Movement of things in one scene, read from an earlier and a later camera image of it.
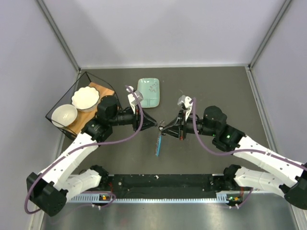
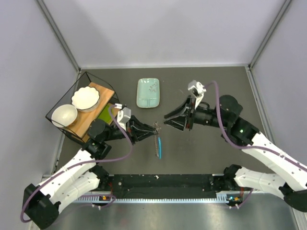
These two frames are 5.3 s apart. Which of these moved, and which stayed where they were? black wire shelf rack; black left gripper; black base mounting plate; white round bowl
Moved: black left gripper
Stayed: white round bowl; black wire shelf rack; black base mounting plate
